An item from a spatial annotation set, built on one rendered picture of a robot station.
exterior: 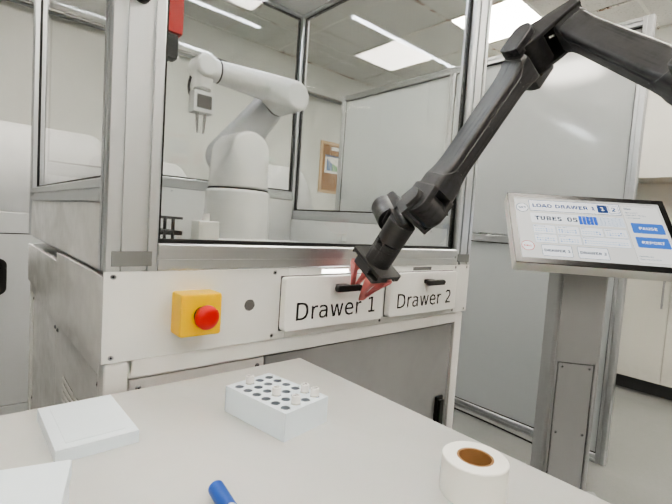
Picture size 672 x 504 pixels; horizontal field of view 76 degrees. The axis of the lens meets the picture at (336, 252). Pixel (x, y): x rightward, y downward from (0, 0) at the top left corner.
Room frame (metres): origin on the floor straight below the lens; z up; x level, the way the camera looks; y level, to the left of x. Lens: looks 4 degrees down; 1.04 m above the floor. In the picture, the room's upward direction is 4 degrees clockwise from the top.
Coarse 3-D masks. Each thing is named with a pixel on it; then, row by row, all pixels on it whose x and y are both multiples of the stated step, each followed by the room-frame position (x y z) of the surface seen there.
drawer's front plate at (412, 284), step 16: (400, 272) 1.10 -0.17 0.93; (416, 272) 1.13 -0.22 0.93; (432, 272) 1.17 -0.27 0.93; (448, 272) 1.22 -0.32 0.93; (400, 288) 1.08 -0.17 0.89; (416, 288) 1.12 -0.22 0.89; (432, 288) 1.17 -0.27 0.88; (448, 288) 1.22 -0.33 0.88; (384, 304) 1.07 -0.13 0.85; (400, 304) 1.08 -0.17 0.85; (448, 304) 1.23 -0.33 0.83
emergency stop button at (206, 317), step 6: (204, 306) 0.68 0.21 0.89; (210, 306) 0.69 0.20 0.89; (198, 312) 0.68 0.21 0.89; (204, 312) 0.68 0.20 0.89; (210, 312) 0.68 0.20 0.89; (216, 312) 0.69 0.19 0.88; (198, 318) 0.67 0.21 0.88; (204, 318) 0.68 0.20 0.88; (210, 318) 0.68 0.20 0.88; (216, 318) 0.69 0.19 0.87; (198, 324) 0.68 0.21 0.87; (204, 324) 0.68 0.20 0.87; (210, 324) 0.68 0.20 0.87
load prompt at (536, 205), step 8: (528, 200) 1.54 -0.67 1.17; (536, 200) 1.54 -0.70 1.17; (544, 200) 1.54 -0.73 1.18; (536, 208) 1.51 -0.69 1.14; (544, 208) 1.51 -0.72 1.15; (552, 208) 1.51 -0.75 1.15; (560, 208) 1.51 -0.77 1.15; (568, 208) 1.50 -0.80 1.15; (576, 208) 1.50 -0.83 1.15; (584, 208) 1.50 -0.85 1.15; (592, 208) 1.50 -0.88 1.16; (600, 208) 1.50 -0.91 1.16; (608, 208) 1.49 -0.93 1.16; (616, 208) 1.49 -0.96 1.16
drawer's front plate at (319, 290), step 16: (288, 288) 0.85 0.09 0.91; (304, 288) 0.88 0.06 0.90; (320, 288) 0.91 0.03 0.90; (288, 304) 0.85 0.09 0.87; (320, 304) 0.91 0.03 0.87; (368, 304) 1.01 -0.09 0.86; (288, 320) 0.85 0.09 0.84; (304, 320) 0.88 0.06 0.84; (320, 320) 0.91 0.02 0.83; (336, 320) 0.94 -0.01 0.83; (352, 320) 0.97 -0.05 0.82
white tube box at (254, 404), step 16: (240, 384) 0.61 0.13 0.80; (256, 384) 0.62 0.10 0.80; (272, 384) 0.62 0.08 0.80; (288, 384) 0.63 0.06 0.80; (240, 400) 0.58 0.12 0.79; (256, 400) 0.56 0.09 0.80; (272, 400) 0.57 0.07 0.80; (288, 400) 0.58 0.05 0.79; (304, 400) 0.58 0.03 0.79; (320, 400) 0.58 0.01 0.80; (240, 416) 0.58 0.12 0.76; (256, 416) 0.56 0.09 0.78; (272, 416) 0.54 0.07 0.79; (288, 416) 0.53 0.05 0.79; (304, 416) 0.55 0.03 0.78; (320, 416) 0.58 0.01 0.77; (272, 432) 0.54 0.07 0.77; (288, 432) 0.53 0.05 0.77; (304, 432) 0.56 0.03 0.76
